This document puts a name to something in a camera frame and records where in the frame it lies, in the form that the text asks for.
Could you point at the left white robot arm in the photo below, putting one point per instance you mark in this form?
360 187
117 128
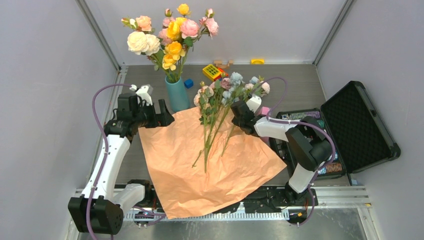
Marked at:
97 210

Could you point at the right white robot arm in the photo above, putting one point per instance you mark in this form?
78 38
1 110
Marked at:
310 145

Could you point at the light blue flower stem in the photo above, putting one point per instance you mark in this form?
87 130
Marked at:
238 90

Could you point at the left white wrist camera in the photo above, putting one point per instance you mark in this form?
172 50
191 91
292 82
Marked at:
144 92

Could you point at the small blue cube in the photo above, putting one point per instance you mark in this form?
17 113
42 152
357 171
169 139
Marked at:
188 83

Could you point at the yellow rose stems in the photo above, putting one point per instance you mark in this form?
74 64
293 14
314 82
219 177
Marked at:
175 50

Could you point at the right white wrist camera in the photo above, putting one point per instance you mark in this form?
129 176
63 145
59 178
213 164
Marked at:
254 103

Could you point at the cream white rose stems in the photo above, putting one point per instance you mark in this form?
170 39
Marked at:
149 45

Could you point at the pink plastic box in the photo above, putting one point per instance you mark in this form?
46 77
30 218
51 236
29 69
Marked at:
263 111

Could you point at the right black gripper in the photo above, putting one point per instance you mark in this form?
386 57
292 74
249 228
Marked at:
235 121

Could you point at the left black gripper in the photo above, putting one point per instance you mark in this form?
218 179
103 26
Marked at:
163 119

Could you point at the yellow toy block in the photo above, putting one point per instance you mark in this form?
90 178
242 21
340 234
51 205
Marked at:
257 61

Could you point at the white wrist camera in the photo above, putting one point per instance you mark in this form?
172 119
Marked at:
144 92
254 103

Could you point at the wooden toy piece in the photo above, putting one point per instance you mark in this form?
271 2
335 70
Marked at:
223 65

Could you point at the black poker chip case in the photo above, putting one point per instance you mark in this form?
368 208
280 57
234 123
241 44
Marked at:
361 138

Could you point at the colourful toy block house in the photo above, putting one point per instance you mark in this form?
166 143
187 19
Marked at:
214 73

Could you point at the peach wrapping paper sheet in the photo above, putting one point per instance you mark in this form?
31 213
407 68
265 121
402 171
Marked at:
191 185

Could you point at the pale pink rose stem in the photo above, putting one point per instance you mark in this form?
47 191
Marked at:
261 87

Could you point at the pink peach rose stems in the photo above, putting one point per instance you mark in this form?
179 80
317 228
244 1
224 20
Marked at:
192 31

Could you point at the paper flower bouquet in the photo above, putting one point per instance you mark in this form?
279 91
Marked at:
211 101

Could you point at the teal ceramic vase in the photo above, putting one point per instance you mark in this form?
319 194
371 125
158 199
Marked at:
177 94

